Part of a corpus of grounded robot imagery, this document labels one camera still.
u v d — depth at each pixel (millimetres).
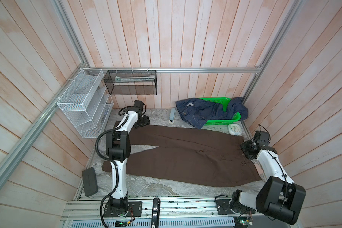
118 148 592
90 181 822
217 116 1103
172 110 1151
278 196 418
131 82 1019
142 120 908
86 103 673
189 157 940
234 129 1040
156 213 689
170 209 755
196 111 1096
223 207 730
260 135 668
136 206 741
